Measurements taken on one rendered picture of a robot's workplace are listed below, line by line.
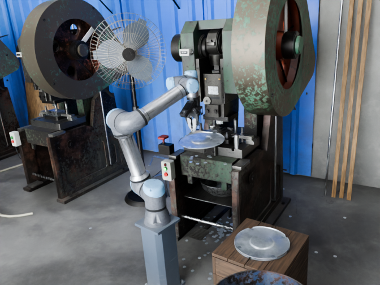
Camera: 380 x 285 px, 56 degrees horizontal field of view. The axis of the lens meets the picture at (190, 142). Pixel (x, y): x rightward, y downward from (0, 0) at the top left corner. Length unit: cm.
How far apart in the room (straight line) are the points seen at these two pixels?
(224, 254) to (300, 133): 185
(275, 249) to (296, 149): 173
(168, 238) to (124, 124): 69
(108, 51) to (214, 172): 126
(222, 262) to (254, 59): 104
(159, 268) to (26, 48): 191
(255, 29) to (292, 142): 186
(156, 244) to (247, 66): 106
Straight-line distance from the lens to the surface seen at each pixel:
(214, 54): 234
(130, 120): 178
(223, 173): 230
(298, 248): 201
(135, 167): 199
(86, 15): 330
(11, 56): 494
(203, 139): 224
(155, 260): 211
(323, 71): 336
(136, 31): 285
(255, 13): 187
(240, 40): 186
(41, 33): 302
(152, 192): 192
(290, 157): 358
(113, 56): 288
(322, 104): 341
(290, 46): 212
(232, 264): 191
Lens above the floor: 150
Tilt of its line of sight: 19 degrees down
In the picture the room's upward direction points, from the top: 4 degrees counter-clockwise
